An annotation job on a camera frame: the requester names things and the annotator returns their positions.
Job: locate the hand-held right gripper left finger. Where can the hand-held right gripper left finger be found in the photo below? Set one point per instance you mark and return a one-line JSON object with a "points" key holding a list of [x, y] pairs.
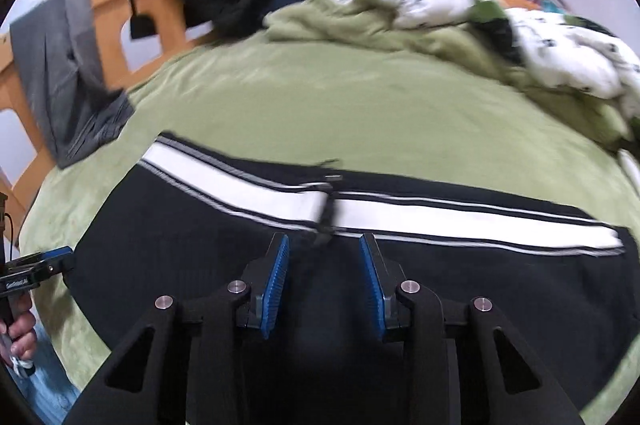
{"points": [[272, 290]]}

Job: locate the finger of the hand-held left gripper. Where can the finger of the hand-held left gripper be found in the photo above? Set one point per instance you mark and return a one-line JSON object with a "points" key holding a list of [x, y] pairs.
{"points": [[55, 260]]}

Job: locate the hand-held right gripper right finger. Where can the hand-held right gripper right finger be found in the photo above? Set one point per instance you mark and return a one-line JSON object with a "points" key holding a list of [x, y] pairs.
{"points": [[375, 290]]}

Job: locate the black pants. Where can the black pants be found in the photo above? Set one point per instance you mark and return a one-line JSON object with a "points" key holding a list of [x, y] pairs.
{"points": [[175, 255]]}

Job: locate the person's left hand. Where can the person's left hand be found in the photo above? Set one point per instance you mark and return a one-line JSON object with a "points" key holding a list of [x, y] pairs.
{"points": [[22, 335]]}

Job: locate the person's blue jeans leg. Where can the person's blue jeans leg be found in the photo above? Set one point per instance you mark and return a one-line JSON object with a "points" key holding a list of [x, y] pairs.
{"points": [[45, 390]]}

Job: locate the green fleece blanket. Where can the green fleece blanket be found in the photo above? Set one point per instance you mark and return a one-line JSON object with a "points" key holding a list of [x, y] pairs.
{"points": [[350, 115]]}

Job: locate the grey jeans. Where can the grey jeans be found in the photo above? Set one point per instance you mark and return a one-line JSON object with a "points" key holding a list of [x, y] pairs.
{"points": [[55, 70]]}

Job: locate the white floral quilt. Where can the white floral quilt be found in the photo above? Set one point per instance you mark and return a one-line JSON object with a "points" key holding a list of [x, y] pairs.
{"points": [[550, 45]]}

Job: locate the teal box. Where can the teal box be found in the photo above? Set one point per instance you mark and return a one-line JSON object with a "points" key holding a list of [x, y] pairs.
{"points": [[555, 5]]}

